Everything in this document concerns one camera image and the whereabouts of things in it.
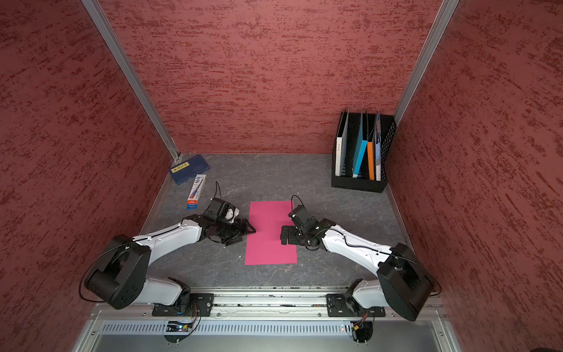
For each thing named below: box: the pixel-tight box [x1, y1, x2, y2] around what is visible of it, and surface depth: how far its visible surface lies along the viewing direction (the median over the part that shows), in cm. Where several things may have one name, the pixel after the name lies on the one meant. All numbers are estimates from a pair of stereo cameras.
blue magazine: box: [374, 110, 382, 182], surface depth 94 cm
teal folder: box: [352, 110, 369, 179], surface depth 93 cm
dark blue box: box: [169, 154, 211, 186], surface depth 116 cm
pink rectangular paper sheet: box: [244, 200, 298, 266], surface depth 91 cm
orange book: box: [367, 141, 375, 181], surface depth 94 cm
